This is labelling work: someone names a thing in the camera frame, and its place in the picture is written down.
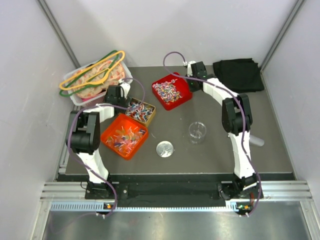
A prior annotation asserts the yellow clothes hanger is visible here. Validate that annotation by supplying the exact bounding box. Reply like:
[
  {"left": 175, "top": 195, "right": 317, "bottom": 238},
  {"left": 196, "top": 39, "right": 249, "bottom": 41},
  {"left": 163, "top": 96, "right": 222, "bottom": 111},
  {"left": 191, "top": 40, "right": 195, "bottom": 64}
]
[{"left": 58, "top": 50, "right": 126, "bottom": 91}]

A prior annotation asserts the gold tin candy box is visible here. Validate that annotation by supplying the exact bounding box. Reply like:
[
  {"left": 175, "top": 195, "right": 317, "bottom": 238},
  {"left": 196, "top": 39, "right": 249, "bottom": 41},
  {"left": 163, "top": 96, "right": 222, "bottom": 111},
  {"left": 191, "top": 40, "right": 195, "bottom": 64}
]
[{"left": 125, "top": 98, "right": 156, "bottom": 127}]

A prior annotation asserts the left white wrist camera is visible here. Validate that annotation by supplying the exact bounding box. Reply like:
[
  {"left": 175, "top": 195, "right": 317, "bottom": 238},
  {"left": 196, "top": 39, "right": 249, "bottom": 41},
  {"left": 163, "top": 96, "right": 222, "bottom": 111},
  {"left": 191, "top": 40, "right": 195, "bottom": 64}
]
[{"left": 118, "top": 79, "right": 131, "bottom": 98}]

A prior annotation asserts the silver round jar lid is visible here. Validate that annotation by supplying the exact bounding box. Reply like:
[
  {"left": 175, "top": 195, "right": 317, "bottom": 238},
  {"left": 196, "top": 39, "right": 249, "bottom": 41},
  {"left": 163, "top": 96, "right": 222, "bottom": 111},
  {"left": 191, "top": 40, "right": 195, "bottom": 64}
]
[{"left": 156, "top": 140, "right": 174, "bottom": 158}]

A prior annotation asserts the black folded cloth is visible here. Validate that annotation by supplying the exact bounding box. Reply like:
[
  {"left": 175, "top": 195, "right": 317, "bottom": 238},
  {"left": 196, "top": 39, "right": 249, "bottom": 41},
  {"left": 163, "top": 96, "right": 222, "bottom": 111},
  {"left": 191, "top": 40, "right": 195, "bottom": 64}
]
[{"left": 212, "top": 58, "right": 265, "bottom": 93}]

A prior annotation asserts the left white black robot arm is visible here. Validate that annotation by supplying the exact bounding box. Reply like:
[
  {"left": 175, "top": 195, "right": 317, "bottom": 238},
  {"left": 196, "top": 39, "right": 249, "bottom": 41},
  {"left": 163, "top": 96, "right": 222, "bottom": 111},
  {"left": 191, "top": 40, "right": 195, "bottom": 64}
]
[{"left": 65, "top": 82, "right": 131, "bottom": 200}]

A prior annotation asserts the clear glass jar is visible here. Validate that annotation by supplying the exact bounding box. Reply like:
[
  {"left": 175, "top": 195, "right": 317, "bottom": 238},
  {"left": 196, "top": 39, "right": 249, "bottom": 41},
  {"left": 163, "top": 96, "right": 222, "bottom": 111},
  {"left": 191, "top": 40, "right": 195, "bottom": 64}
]
[{"left": 188, "top": 121, "right": 207, "bottom": 145}]

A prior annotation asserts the orange candy tray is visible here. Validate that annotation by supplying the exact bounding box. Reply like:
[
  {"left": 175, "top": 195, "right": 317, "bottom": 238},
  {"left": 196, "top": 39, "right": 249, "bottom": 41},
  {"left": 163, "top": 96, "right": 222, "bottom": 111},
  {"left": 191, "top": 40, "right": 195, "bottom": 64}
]
[{"left": 100, "top": 113, "right": 149, "bottom": 161}]

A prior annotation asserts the white plastic basket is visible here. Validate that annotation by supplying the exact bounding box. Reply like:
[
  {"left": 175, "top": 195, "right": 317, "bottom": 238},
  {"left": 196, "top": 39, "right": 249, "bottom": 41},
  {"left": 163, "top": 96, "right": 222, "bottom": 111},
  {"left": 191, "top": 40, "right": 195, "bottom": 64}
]
[{"left": 62, "top": 58, "right": 134, "bottom": 109}]

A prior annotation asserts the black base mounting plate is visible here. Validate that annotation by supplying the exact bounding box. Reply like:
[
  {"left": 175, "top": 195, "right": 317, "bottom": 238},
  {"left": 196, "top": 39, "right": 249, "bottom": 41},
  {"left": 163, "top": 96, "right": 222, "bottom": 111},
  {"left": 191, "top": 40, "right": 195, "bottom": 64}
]
[{"left": 84, "top": 181, "right": 265, "bottom": 201}]

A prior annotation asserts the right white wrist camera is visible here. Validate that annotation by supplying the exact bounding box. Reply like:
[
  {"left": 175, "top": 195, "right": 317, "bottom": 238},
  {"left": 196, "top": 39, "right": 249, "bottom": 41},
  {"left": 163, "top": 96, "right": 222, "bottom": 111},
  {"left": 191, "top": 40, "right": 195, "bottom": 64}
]
[{"left": 183, "top": 60, "right": 196, "bottom": 77}]

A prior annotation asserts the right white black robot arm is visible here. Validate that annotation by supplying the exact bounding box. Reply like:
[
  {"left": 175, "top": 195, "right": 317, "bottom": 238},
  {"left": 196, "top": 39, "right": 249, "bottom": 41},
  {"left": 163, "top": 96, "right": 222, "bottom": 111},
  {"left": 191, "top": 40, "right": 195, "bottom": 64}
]
[{"left": 184, "top": 61, "right": 259, "bottom": 200}]

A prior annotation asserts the pile of wrapped candies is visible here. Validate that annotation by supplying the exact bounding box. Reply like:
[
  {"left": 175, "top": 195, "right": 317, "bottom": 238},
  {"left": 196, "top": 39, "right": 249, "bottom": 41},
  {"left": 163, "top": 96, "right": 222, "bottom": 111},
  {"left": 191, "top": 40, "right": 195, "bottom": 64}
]
[{"left": 152, "top": 78, "right": 182, "bottom": 105}]

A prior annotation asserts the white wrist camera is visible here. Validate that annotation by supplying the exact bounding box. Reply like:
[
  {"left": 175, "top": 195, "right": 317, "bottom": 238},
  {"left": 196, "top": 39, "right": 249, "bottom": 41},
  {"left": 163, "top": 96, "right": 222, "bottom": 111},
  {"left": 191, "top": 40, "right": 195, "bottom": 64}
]
[
  {"left": 118, "top": 79, "right": 131, "bottom": 98},
  {"left": 183, "top": 60, "right": 196, "bottom": 77}
]

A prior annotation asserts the floral patterned cloth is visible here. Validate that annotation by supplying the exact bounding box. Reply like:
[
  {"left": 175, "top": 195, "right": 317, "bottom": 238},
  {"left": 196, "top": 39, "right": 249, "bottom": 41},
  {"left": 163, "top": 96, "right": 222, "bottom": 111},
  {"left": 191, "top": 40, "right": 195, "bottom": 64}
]
[{"left": 68, "top": 60, "right": 126, "bottom": 99}]

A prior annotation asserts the aluminium frame rail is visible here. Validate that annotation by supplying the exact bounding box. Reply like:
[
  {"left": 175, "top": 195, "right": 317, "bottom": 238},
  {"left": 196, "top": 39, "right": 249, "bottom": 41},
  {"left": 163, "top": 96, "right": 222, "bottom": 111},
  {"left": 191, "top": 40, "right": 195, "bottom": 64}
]
[{"left": 40, "top": 180, "right": 313, "bottom": 202}]

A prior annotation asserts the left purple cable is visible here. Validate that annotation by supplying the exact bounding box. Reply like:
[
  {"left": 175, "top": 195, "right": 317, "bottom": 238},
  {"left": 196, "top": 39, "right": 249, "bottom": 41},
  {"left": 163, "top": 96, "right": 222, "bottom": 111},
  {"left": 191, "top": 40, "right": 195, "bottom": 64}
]
[{"left": 66, "top": 77, "right": 146, "bottom": 217}]

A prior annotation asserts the purple cable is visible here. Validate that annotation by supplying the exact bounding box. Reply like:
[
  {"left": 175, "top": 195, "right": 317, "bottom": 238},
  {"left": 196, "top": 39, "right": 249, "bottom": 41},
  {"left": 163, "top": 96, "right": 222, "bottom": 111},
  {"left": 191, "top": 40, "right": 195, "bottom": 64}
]
[
  {"left": 66, "top": 77, "right": 146, "bottom": 217},
  {"left": 162, "top": 51, "right": 262, "bottom": 217}
]

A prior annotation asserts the green clothes hanger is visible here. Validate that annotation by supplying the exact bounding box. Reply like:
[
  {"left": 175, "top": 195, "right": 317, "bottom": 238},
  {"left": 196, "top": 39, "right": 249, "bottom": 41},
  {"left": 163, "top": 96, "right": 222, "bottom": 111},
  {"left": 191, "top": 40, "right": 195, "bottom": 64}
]
[{"left": 59, "top": 50, "right": 125, "bottom": 99}]

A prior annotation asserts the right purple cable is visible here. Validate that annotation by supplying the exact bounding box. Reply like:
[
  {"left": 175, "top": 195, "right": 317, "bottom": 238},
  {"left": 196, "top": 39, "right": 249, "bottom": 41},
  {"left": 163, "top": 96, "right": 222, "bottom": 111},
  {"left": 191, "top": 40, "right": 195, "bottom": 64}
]
[{"left": 162, "top": 51, "right": 262, "bottom": 217}]

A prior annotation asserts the red candy tray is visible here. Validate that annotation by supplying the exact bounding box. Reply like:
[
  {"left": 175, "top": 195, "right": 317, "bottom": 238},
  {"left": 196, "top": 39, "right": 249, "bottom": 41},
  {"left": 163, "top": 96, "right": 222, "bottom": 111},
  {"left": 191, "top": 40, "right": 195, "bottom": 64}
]
[{"left": 151, "top": 72, "right": 193, "bottom": 111}]

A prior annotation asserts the silver metal scoop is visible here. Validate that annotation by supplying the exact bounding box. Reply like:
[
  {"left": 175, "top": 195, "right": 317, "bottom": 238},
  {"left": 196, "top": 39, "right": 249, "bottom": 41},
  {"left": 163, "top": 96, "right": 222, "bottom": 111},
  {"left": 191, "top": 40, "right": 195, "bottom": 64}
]
[{"left": 249, "top": 135, "right": 265, "bottom": 147}]

